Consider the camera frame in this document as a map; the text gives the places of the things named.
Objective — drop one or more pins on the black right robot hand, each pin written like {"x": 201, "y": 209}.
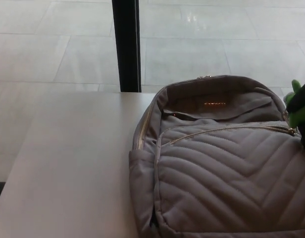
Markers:
{"x": 302, "y": 99}

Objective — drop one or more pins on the grey quilted backpack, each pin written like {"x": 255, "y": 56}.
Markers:
{"x": 217, "y": 178}

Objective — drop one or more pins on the black window frame post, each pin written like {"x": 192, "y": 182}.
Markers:
{"x": 126, "y": 47}

